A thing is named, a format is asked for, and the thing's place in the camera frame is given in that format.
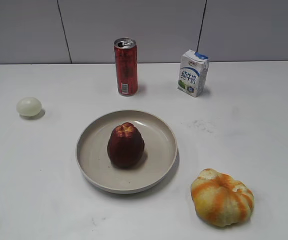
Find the dark red apple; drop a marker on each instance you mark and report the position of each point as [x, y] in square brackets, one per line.
[125, 146]

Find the orange striped pumpkin toy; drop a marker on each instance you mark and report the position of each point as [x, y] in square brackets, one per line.
[221, 200]

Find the white milk carton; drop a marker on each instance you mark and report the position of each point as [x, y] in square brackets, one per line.
[193, 72]

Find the red soda can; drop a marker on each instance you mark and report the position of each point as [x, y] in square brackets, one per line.
[126, 65]

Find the beige round plate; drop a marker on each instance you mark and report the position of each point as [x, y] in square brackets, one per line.
[160, 156]

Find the white egg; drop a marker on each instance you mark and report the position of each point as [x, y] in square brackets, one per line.
[28, 106]

